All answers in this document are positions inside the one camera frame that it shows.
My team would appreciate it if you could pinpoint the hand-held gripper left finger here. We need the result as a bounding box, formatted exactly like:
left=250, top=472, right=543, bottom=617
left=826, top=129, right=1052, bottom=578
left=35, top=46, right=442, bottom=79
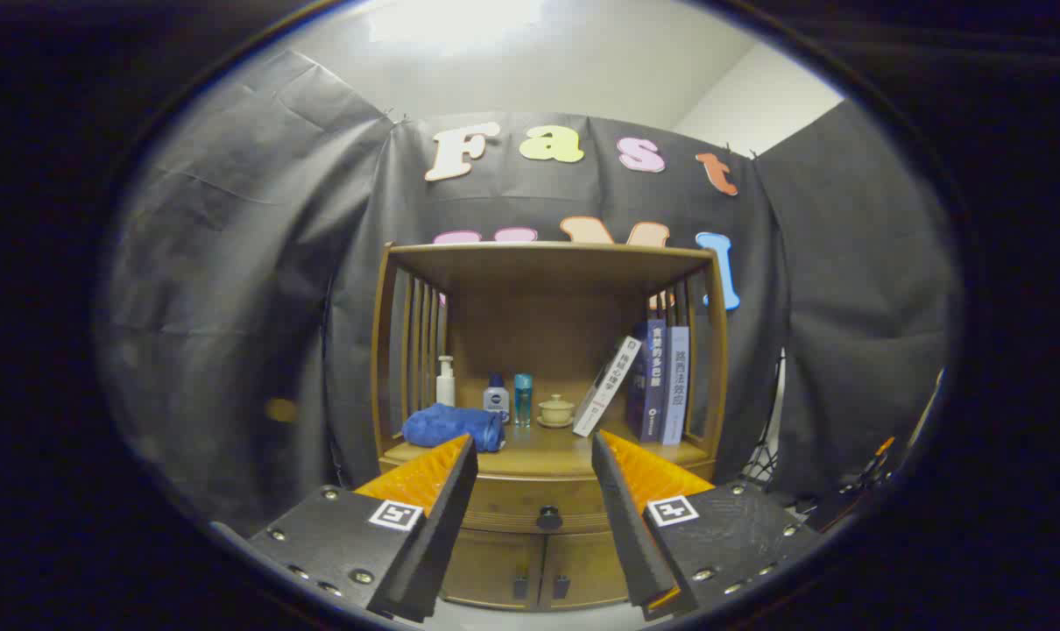
left=248, top=434, right=480, bottom=625

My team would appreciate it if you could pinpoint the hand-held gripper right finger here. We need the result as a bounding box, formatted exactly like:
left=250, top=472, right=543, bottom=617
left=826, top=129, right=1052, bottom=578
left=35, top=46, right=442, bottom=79
left=590, top=429, right=827, bottom=623

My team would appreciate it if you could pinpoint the wooden drawer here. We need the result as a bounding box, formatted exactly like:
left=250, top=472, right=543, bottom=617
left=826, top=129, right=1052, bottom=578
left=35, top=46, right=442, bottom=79
left=456, top=473, right=618, bottom=534

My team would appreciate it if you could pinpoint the wooden cabinet door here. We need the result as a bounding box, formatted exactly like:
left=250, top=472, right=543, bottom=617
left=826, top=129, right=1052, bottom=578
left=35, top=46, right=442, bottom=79
left=441, top=530, right=546, bottom=611
left=543, top=530, right=629, bottom=611

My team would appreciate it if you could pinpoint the wooden countertop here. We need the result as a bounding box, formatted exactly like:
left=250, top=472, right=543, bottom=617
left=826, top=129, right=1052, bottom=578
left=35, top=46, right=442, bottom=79
left=379, top=419, right=717, bottom=481

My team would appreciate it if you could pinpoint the wooden cabinet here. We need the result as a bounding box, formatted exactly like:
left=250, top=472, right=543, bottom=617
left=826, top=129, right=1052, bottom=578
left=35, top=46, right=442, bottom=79
left=371, top=241, right=731, bottom=612

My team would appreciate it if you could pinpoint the blue rolled towel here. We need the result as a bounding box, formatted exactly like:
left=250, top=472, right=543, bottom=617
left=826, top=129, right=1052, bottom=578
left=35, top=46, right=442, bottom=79
left=402, top=403, right=506, bottom=454

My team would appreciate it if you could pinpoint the beige lidded teacup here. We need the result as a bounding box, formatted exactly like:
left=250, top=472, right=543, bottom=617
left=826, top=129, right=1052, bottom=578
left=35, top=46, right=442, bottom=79
left=536, top=393, right=576, bottom=429

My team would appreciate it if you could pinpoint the white book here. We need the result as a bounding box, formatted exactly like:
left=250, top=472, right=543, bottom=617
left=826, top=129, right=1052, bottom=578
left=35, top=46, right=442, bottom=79
left=572, top=336, right=643, bottom=438

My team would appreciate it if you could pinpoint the dark blue book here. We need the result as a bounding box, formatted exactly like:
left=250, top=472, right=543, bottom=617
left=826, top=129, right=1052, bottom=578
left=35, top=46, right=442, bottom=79
left=626, top=318, right=668, bottom=442

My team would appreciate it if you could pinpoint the white bottle with blue cap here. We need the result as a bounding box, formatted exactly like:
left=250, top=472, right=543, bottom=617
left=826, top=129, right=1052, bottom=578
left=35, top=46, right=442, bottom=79
left=483, top=374, right=511, bottom=423

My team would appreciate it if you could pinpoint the lavender book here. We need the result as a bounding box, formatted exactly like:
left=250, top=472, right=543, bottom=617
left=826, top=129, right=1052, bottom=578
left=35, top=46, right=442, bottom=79
left=661, top=326, right=691, bottom=446

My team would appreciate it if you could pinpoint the black and orange device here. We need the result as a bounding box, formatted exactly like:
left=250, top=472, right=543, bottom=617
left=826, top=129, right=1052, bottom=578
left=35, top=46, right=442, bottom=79
left=859, top=436, right=901, bottom=496

